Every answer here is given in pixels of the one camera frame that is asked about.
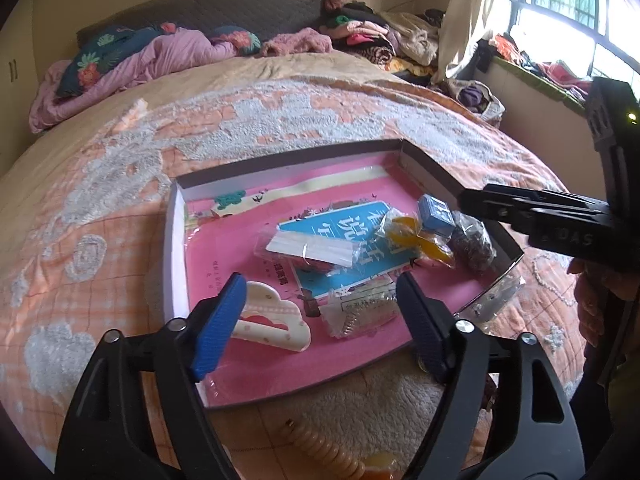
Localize pink shallow box tray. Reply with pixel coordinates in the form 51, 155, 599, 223
162, 137, 525, 411

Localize clothes on windowsill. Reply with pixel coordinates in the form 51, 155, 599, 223
487, 32, 596, 103

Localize cream curtain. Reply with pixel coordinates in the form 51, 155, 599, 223
432, 0, 516, 86

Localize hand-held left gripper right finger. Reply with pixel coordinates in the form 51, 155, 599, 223
395, 271, 586, 480

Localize tan bedspread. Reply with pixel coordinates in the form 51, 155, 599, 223
0, 52, 441, 181

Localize large dark floral pillow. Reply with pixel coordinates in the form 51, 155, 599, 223
55, 27, 166, 98

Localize printed clear jewelry bag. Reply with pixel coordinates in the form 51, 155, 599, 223
319, 284, 403, 341

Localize clear bag with yellow piece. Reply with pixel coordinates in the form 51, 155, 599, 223
375, 214, 457, 267

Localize clear bag of cream beads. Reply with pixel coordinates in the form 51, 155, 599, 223
477, 274, 526, 313

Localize black bag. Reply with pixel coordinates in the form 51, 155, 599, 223
476, 40, 495, 73

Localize cream cloud-shaped hair clip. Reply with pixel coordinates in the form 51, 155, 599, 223
227, 280, 312, 356

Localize person's right hand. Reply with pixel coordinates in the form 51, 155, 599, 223
567, 256, 621, 348

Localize cream wardrobe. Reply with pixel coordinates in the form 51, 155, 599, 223
0, 10, 48, 171

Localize small blue box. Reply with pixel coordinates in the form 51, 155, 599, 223
416, 193, 457, 238

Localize beige spiral hair tie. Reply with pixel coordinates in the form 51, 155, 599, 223
284, 422, 368, 480

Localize grey quilted headboard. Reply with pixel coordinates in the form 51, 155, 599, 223
76, 0, 335, 48

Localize dark silver jewelry bag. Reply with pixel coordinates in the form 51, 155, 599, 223
449, 211, 498, 275

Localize pink fuzzy garment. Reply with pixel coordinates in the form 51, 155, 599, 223
259, 27, 335, 58

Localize clear bag with white card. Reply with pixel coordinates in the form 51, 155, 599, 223
254, 227, 368, 278

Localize peach cloud-pattern blanket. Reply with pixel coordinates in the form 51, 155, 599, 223
0, 77, 588, 480

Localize pink quilt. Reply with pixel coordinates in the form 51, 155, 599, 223
29, 27, 241, 133

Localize pile of clothes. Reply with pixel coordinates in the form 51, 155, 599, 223
320, 0, 446, 73

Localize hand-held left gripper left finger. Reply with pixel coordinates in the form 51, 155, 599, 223
55, 272, 248, 480

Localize small dark floral pillow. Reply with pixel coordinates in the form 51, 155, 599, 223
207, 25, 263, 56

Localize fabric basket with clothes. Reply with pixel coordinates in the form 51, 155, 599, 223
445, 77, 506, 126

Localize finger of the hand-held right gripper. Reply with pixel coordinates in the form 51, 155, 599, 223
459, 184, 613, 233
527, 207, 613, 262

